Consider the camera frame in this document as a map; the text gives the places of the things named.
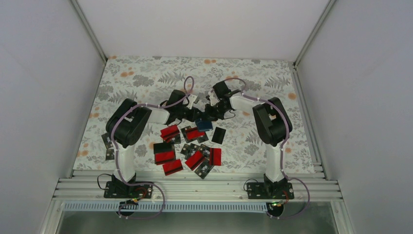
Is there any black card apart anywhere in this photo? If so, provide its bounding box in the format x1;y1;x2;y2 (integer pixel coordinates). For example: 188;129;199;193
211;127;226;144

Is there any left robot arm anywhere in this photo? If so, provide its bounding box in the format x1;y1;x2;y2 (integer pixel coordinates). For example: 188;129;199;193
105;90;203;197

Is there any red card top left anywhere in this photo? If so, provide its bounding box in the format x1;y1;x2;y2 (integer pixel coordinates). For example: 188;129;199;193
161;125;180;142

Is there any black vip card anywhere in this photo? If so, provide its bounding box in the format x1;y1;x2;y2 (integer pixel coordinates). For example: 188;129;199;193
105;149;115;161
101;133;113;149

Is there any black vip card far left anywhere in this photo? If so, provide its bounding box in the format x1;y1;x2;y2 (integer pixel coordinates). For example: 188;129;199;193
101;133;113;149

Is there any white slotted cable duct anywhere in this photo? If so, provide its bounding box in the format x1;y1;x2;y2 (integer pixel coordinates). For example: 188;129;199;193
63;201;267;213

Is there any black card left pile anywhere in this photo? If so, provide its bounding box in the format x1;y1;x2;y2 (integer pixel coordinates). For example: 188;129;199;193
153;142;175;155

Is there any floral table mat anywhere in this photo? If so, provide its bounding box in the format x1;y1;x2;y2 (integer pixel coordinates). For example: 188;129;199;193
73;56;316;174

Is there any black membership card 833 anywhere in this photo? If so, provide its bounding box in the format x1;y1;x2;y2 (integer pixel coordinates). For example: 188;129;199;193
194;159;214;179

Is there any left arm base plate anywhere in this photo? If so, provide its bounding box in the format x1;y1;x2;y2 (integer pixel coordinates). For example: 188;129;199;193
103;181;153;199

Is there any red card bottom edge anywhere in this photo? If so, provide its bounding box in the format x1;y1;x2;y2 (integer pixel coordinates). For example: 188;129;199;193
163;159;183;176

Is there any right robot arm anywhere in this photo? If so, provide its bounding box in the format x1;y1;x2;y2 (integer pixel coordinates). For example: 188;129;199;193
202;81;293;198

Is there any red card top centre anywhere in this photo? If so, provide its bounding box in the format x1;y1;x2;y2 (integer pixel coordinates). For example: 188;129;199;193
180;126;209;143

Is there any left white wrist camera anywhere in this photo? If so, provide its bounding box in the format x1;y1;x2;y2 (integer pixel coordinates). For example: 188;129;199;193
187;94;198;109

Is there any red card pile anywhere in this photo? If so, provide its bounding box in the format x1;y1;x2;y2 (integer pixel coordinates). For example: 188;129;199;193
185;151;205;171

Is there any red card bottom left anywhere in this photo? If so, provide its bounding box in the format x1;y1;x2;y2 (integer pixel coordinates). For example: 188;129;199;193
154;151;176;165

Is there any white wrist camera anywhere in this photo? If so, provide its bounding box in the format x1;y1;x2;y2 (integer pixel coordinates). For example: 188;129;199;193
187;94;198;109
206;93;219;106

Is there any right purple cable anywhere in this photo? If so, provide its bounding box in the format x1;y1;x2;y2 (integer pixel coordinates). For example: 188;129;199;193
211;77;311;220

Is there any aluminium frame rail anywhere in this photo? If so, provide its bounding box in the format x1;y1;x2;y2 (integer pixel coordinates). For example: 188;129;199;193
53;176;343;202

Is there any red card right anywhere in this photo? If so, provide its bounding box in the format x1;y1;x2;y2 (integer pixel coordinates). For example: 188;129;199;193
209;148;222;166

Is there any black logo chip card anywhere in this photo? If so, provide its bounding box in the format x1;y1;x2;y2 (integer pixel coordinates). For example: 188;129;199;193
180;144;199;159

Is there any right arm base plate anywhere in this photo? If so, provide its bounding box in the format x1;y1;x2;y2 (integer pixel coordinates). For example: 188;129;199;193
246;181;295;199

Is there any blue leather card holder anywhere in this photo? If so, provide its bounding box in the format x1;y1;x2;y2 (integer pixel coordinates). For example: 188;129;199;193
195;119;213;132

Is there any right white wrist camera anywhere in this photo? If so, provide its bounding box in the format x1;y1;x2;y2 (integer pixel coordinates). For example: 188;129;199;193
206;93;219;106

